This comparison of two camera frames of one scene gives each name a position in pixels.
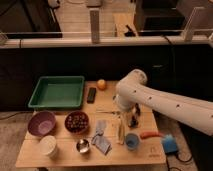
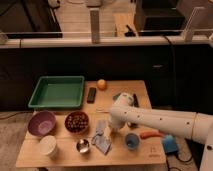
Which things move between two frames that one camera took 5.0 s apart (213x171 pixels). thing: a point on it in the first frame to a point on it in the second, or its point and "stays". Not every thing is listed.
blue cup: [132, 141] stays
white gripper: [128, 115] to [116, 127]
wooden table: [101, 134] stays
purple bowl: [42, 123] stays
